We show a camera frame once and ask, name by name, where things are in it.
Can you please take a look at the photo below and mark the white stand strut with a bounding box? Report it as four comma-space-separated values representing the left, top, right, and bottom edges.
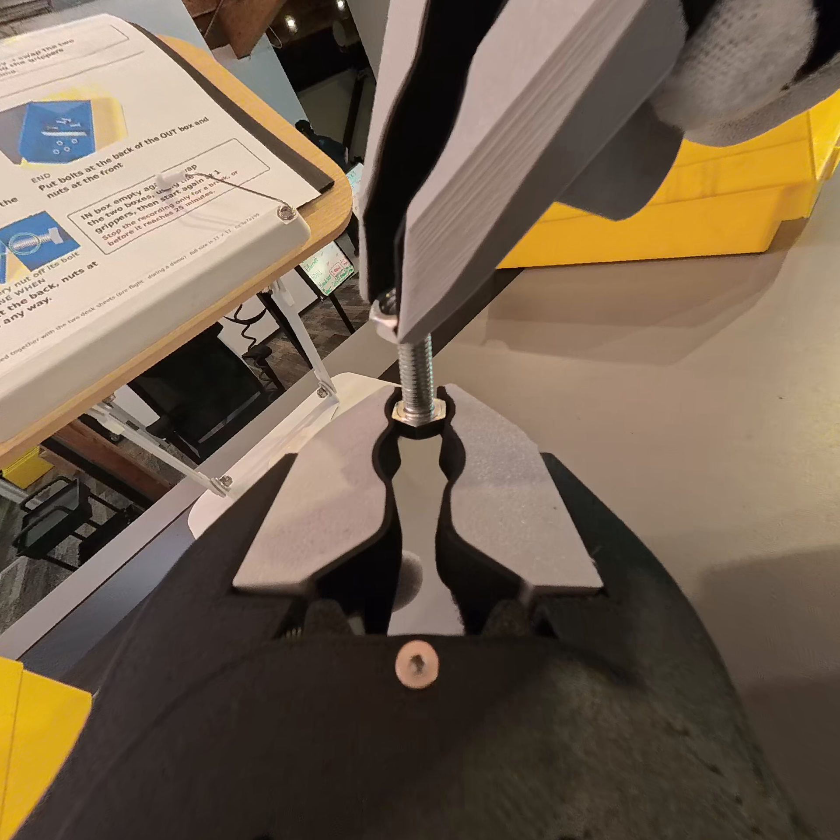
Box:
272, 279, 339, 398
85, 397, 234, 496

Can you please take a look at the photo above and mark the wire page holder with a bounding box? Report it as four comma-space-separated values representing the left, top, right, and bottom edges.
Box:
155, 167, 296, 223

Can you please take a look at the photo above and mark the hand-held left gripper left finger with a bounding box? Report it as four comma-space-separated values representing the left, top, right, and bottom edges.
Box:
233, 386, 403, 634

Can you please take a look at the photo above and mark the person's right hand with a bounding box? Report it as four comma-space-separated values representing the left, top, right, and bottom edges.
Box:
655, 0, 840, 148

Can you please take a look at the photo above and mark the silver hex bolt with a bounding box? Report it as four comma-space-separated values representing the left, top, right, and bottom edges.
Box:
369, 287, 435, 421

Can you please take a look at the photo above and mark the black backing sheet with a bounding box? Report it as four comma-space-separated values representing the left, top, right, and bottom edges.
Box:
128, 21, 337, 195

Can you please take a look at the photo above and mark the silver hex nut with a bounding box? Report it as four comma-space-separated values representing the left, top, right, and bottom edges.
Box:
391, 400, 450, 429

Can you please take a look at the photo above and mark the white stand ledge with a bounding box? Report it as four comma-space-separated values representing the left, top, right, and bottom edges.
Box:
0, 200, 311, 442

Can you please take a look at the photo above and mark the printed instruction sheet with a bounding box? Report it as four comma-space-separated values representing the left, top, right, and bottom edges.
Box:
0, 13, 320, 368

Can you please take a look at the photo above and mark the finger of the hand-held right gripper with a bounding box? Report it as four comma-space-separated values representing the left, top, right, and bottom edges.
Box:
395, 0, 688, 343
357, 0, 506, 309

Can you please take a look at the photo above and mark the small whiteboard easel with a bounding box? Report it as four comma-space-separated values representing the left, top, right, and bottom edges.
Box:
298, 244, 357, 299

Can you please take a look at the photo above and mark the wooden document stand board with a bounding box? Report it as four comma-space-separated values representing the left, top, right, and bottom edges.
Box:
0, 33, 353, 463

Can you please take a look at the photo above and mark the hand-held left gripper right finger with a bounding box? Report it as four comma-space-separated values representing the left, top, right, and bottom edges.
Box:
433, 385, 605, 635

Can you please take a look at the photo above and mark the yellow plastic bin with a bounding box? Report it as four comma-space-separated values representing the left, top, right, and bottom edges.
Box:
0, 656, 93, 840
497, 98, 840, 270

